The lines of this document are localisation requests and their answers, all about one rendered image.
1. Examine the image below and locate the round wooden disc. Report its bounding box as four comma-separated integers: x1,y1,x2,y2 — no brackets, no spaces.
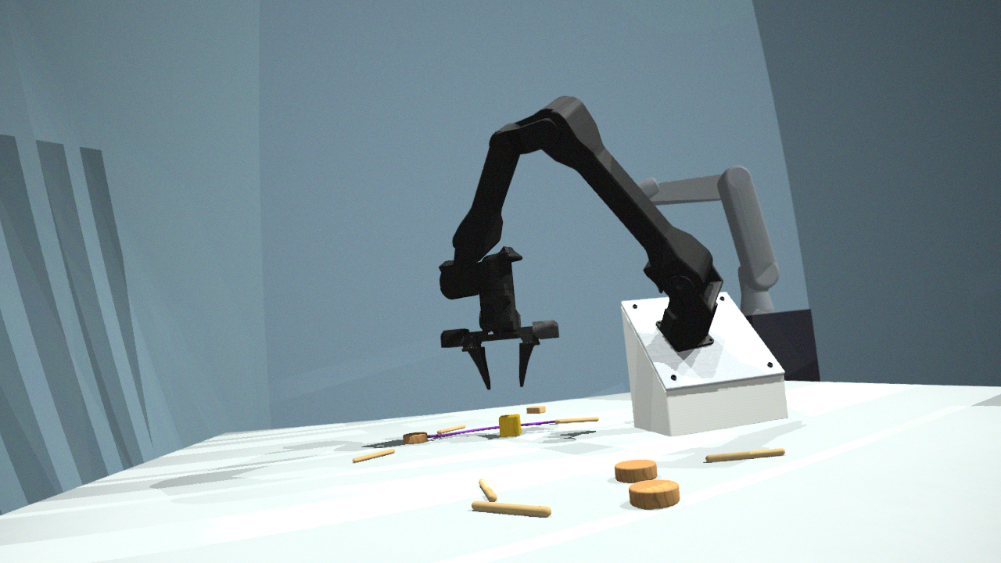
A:
614,460,658,483
629,479,680,509

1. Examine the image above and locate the round wooden button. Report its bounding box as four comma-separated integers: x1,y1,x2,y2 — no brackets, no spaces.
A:
403,432,428,444

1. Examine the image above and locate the yellow block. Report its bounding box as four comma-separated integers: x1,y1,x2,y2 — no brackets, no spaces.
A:
498,414,522,438

